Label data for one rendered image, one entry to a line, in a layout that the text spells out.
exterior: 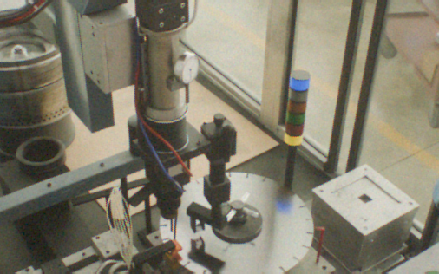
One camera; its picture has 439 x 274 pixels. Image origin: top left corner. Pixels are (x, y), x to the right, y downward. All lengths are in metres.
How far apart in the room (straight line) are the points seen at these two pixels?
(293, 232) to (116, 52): 0.58
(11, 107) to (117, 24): 0.79
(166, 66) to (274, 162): 0.91
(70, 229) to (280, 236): 0.51
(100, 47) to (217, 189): 0.37
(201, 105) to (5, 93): 0.65
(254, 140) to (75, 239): 0.67
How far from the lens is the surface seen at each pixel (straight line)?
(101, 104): 1.18
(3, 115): 1.79
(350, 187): 1.60
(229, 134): 1.11
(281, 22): 1.80
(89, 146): 1.94
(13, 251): 1.68
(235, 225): 1.37
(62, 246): 1.55
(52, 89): 1.76
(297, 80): 1.48
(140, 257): 1.29
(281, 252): 1.35
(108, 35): 1.02
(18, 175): 1.59
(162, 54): 1.01
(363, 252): 1.54
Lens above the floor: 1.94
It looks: 37 degrees down
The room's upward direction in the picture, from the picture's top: 2 degrees clockwise
